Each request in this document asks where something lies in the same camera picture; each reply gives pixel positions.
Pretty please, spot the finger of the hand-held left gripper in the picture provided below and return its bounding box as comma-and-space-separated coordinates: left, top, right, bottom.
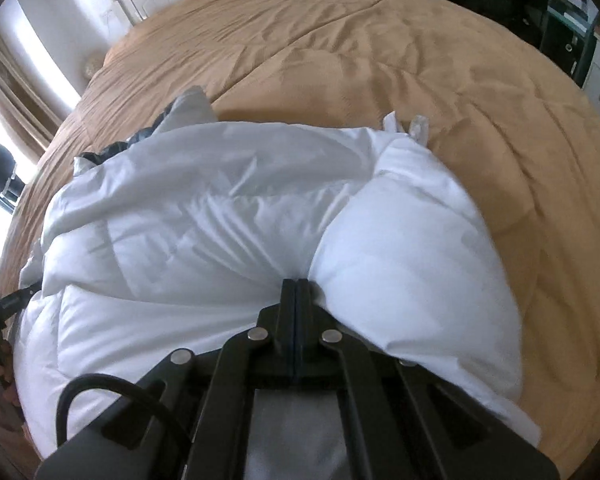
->
0, 284, 42, 317

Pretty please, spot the dark cabinet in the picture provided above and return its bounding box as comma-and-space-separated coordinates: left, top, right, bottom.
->
510, 0, 600, 88

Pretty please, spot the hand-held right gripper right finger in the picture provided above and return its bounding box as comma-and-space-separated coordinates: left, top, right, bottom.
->
297, 280, 559, 480

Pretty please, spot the white puffer jacket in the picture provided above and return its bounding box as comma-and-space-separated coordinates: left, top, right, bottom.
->
17, 85, 542, 480

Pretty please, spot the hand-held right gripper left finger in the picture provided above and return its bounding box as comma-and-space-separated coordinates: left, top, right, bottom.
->
35, 280, 298, 480

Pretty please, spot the brown bedspread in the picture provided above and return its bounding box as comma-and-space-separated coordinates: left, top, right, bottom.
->
0, 0, 600, 480

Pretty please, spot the brown curtain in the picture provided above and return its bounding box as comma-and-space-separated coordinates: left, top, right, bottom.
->
0, 25, 83, 161

